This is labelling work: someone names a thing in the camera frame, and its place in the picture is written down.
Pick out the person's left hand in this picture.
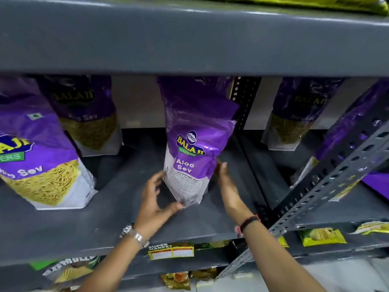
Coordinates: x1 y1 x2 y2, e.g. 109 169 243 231
133 171 184 238

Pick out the person's right hand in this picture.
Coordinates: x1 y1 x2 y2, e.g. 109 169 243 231
214 159 256 229

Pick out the purple snack packet with white bottom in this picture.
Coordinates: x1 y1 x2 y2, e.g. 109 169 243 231
156 76 240 208

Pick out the person's left forearm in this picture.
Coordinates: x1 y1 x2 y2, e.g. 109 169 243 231
76 232 146 292

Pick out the person's right forearm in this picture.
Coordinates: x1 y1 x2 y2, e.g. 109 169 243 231
242 220 327 292

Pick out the yellow shelf price label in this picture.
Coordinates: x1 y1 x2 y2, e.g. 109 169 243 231
148 241 195 261

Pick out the silver wristwatch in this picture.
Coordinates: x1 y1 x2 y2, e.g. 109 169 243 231
119 223 150 250

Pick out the green striped snack packet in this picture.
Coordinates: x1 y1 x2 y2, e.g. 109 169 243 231
194 239 231 251

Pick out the black and red wrist band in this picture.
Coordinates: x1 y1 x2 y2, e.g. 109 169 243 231
235 215 262 238

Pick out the white yellow snack packet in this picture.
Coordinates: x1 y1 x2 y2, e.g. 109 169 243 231
43 256 101 284

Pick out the green chips packet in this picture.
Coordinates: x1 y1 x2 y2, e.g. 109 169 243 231
298 228 347 247
349 221 389 235

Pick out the grey metal shelf rack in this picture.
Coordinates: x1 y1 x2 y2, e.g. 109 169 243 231
0 0 389 292

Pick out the large purple yellow snack packet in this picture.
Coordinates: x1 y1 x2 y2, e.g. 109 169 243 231
0 76 98 210

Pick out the yellow green snack packet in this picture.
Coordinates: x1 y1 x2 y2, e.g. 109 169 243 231
94 0 389 16

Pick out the black slotted upright post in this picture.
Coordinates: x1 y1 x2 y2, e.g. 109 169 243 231
229 76 262 131

